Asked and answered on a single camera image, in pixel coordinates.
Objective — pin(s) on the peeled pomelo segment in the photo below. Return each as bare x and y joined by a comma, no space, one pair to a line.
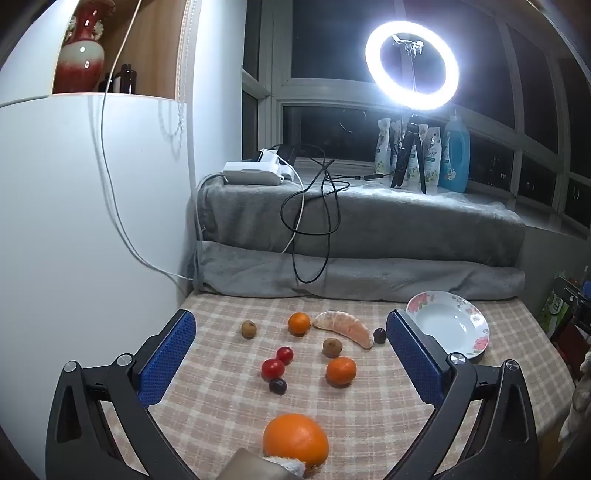
346,325

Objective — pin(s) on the green printed box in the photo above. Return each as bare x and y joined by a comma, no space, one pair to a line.
551,311

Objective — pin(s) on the fluffy beige cloth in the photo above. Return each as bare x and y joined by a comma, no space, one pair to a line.
258,466

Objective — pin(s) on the red cherry tomato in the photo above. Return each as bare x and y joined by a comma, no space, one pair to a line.
285,355
273,368

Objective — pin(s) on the small mandarin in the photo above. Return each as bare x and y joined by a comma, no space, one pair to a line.
341,371
299,323

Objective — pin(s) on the grey fleece blanket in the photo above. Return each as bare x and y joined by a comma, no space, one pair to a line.
392,230

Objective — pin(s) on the small brown longan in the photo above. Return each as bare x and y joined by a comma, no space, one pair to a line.
248,329
331,347

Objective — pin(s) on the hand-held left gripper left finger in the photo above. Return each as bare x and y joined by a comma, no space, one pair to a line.
168,355

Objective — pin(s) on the large orange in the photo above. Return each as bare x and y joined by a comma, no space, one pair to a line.
295,441

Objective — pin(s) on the white power strip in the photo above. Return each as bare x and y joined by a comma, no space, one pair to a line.
249,174

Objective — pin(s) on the red and white vase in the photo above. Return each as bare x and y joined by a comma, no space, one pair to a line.
81,60

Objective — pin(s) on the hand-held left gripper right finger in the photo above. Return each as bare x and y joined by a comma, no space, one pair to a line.
413,355

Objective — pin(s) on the white floral plate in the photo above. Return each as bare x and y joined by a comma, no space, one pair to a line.
443,323

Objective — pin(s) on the white cabinet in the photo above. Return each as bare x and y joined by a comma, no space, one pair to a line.
55,230

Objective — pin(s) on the black tripod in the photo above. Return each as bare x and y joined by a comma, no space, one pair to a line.
408,143

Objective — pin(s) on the blue detergent bottle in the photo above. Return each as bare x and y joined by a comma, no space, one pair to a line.
455,157

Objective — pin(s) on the window frame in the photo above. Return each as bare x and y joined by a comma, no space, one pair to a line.
323,87

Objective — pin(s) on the white charger block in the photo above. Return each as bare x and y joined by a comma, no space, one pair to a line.
272,159

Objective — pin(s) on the beige checked cloth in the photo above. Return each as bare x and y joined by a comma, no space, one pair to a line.
221,369

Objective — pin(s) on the dark brown bottle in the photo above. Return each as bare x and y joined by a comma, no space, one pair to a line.
126,79

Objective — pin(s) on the dark purple grape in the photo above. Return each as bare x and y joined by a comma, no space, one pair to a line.
277,386
379,335

